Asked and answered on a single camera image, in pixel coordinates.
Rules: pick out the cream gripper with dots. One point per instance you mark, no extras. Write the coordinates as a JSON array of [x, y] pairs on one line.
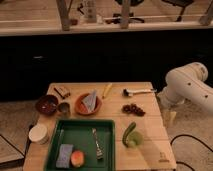
[[168, 117]]

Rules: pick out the dark purple grape bunch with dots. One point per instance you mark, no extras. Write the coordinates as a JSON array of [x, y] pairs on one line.
[[133, 109]]

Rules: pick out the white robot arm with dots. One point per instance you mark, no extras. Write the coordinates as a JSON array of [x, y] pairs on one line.
[[185, 82]]

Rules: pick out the green plastic cup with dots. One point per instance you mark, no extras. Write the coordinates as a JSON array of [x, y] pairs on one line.
[[134, 139]]

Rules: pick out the small metal cup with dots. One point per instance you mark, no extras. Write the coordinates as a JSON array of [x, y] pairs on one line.
[[64, 108]]

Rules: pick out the wooden table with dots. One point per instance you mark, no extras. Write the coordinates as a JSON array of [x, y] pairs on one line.
[[155, 152]]

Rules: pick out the green cucumber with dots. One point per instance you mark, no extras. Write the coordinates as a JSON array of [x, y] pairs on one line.
[[128, 130]]

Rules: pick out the yellow banana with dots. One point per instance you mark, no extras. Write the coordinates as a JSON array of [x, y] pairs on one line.
[[106, 90]]

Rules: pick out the metal fork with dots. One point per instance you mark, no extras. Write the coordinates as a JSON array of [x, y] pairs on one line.
[[99, 153]]

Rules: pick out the green plastic tray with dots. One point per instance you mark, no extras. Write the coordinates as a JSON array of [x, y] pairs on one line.
[[78, 132]]

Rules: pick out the grey folded cloth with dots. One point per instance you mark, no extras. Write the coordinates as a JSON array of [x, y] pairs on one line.
[[90, 101]]

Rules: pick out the orange bowl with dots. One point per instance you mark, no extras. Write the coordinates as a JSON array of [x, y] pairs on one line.
[[81, 109]]

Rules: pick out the orange peach fruit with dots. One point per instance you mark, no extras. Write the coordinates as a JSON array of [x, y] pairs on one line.
[[77, 158]]

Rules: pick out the brown wooden block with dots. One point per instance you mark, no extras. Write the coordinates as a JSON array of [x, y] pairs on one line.
[[63, 92]]

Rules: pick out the blue sponge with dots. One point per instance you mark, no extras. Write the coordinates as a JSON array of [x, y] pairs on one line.
[[63, 158]]

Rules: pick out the dark red bowl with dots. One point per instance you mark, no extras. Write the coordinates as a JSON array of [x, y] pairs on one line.
[[47, 105]]

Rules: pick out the white handled brush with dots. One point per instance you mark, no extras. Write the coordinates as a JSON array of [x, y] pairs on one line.
[[130, 93]]

